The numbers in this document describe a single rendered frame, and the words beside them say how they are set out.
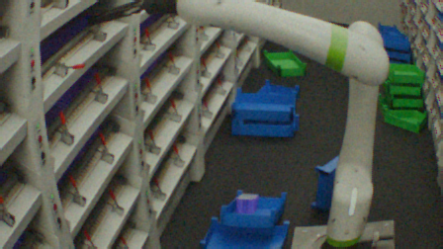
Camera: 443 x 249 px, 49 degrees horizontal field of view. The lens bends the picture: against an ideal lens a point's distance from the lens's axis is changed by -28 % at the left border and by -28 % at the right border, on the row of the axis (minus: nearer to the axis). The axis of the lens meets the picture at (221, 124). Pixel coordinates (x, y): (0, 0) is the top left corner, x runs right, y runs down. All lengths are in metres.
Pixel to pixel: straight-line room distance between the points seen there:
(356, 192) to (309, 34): 0.44
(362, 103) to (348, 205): 0.28
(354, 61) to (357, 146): 0.36
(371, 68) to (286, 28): 0.22
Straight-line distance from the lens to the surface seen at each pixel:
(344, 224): 1.57
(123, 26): 1.81
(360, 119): 1.61
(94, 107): 1.71
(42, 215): 1.39
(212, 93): 3.18
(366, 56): 1.36
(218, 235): 2.42
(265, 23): 1.36
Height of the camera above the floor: 1.40
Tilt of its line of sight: 25 degrees down
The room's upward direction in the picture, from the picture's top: 2 degrees counter-clockwise
